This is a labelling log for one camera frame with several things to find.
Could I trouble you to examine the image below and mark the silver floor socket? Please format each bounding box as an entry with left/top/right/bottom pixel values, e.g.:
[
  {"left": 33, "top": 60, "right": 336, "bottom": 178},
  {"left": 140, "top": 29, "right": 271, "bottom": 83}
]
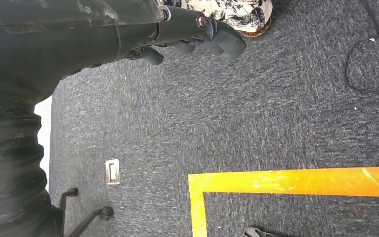
[{"left": 105, "top": 158, "right": 121, "bottom": 186}]

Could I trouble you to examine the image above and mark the floral patterned shoe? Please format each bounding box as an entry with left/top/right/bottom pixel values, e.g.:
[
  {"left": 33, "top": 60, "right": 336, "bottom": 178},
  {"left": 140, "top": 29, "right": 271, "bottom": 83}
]
[{"left": 160, "top": 0, "right": 274, "bottom": 39}]

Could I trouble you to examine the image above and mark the grey shoe tip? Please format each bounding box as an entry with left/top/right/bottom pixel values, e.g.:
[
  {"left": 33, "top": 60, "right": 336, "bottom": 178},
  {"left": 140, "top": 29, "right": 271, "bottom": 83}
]
[{"left": 241, "top": 226, "right": 295, "bottom": 237}]

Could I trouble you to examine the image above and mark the metal stool base with castors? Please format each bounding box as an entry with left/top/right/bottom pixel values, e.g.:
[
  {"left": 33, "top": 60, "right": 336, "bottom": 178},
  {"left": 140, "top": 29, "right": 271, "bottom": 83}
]
[{"left": 58, "top": 187, "right": 114, "bottom": 237}]

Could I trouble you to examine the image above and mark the yellow floor tape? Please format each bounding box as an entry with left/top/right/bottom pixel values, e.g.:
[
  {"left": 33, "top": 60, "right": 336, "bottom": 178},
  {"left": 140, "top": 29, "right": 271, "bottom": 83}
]
[{"left": 188, "top": 166, "right": 379, "bottom": 237}]

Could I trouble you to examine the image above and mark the black floor cable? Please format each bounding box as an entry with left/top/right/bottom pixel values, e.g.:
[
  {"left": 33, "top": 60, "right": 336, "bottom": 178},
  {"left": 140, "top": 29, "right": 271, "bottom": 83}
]
[{"left": 344, "top": 0, "right": 379, "bottom": 94}]

